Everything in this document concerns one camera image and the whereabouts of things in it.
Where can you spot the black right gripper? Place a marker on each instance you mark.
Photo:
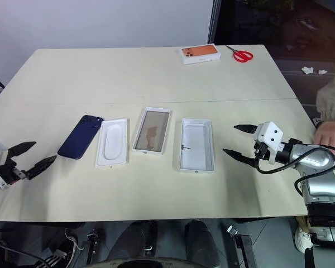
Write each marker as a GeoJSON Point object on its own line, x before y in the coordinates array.
{"type": "Point", "coordinates": [261, 153]}

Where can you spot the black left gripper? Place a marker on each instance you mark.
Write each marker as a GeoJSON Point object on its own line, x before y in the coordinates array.
{"type": "Point", "coordinates": [9, 171]}

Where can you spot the white phone box lid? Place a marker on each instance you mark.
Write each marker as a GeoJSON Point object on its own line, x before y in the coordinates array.
{"type": "Point", "coordinates": [195, 148]}

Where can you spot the dark blue smartphone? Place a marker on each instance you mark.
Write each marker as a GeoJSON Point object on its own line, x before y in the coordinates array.
{"type": "Point", "coordinates": [78, 138]}

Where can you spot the white insert with oval recess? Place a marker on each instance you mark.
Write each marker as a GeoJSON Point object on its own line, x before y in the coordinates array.
{"type": "Point", "coordinates": [111, 142]}

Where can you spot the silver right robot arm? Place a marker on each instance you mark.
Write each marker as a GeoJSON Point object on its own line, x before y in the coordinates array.
{"type": "Point", "coordinates": [318, 162]}

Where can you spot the white box with orange phone print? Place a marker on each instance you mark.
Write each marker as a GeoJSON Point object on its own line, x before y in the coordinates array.
{"type": "Point", "coordinates": [199, 51]}

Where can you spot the bystander bare hand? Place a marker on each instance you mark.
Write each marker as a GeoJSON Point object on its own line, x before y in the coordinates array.
{"type": "Point", "coordinates": [330, 132]}

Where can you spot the crumpled white paper scrap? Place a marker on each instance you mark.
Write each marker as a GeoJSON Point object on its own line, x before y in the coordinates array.
{"type": "Point", "coordinates": [322, 72]}
{"type": "Point", "coordinates": [307, 69]}

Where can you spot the olive trouser leg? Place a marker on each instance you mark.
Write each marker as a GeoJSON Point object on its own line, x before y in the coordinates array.
{"type": "Point", "coordinates": [302, 223]}

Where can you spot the black bar with metal clamp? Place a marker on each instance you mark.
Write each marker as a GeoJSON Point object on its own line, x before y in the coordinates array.
{"type": "Point", "coordinates": [244, 248]}
{"type": "Point", "coordinates": [91, 248]}

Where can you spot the dark rounded shape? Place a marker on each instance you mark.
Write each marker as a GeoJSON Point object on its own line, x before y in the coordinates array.
{"type": "Point", "coordinates": [202, 240]}
{"type": "Point", "coordinates": [134, 240]}

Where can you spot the white sneaker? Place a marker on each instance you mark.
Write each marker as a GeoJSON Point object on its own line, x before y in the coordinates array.
{"type": "Point", "coordinates": [302, 240]}

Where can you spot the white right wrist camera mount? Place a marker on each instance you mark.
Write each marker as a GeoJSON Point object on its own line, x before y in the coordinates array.
{"type": "Point", "coordinates": [269, 132]}

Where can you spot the dark window frame post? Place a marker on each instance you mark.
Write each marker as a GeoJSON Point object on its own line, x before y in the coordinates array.
{"type": "Point", "coordinates": [214, 22]}

